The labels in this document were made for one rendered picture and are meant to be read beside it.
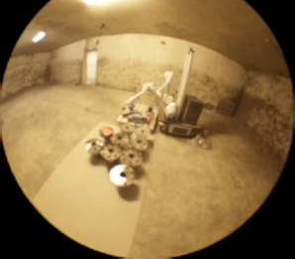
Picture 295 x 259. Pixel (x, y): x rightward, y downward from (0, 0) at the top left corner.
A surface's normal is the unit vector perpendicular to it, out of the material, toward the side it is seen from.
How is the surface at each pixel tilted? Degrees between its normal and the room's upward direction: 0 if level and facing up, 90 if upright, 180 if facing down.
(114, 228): 0
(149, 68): 90
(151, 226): 0
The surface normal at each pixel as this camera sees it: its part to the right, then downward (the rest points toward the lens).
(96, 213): 0.16, -0.89
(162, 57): -0.18, 0.40
